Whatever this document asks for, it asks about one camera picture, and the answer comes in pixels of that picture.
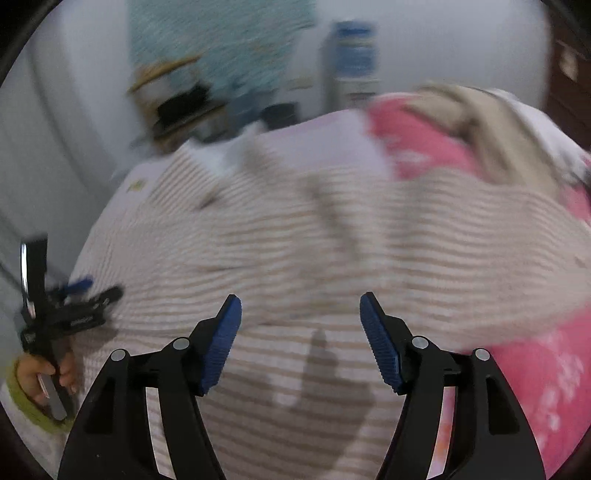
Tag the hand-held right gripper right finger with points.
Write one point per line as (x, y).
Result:
(381, 341)

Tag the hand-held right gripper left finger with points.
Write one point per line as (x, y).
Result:
(224, 341)

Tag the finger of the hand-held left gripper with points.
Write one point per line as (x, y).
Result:
(78, 285)
(92, 307)

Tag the beige white checked sweater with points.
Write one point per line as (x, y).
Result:
(286, 240)

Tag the beige clothes pile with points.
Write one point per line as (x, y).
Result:
(489, 120)

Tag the person's left hand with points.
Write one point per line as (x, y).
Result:
(34, 381)

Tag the white curtain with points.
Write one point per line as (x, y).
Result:
(51, 152)

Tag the pink floral blanket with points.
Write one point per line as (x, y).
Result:
(545, 378)

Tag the black bag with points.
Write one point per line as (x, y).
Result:
(184, 106)

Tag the wooden chair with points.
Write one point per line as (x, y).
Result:
(157, 78)

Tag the white water dispenser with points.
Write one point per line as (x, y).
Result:
(351, 92)

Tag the white cloth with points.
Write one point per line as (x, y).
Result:
(545, 129)

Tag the teal floral hanging cloth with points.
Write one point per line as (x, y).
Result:
(221, 37)

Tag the brown wooden door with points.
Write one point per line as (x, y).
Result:
(568, 83)

